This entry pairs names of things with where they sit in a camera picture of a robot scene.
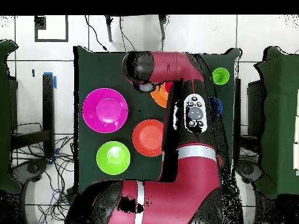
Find red plastic cup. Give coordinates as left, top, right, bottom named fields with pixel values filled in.
left=164, top=80, right=175, bottom=93

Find small blue plastic bowl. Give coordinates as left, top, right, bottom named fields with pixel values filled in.
left=207, top=96, right=223, bottom=117

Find red-orange plastic bowl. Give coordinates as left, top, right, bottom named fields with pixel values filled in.
left=132, top=119, right=165, bottom=158

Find large orange plastic bowl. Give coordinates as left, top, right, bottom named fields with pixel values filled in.
left=150, top=81, right=174, bottom=109

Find large pink plastic bowl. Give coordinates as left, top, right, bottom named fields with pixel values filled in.
left=82, top=87, right=129, bottom=134

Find green plastic bowl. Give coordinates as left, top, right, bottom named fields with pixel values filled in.
left=96, top=141, right=131, bottom=176

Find dark green table cloth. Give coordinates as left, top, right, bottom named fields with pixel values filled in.
left=72, top=45, right=241, bottom=194

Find green plastic cup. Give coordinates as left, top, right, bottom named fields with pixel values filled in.
left=211, top=67, right=230, bottom=85

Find black tripod leg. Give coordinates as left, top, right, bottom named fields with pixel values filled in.
left=104, top=15, right=114, bottom=43
left=158, top=15, right=168, bottom=40

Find blue tape strip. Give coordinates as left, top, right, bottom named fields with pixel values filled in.
left=43, top=71, right=57, bottom=89

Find black metal stand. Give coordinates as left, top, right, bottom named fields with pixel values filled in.
left=10, top=73, right=55, bottom=159
left=234, top=79, right=265, bottom=152

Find neighbouring green table cloth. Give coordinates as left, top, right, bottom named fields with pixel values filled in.
left=254, top=45, right=299, bottom=199
left=0, top=39, right=23, bottom=194

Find black cable with plug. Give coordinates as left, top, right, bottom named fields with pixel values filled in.
left=84, top=15, right=109, bottom=53

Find tangle of black cables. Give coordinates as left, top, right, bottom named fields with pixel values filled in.
left=11, top=135, right=75, bottom=224

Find black square floor frame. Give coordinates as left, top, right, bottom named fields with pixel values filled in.
left=34, top=15, right=69, bottom=43

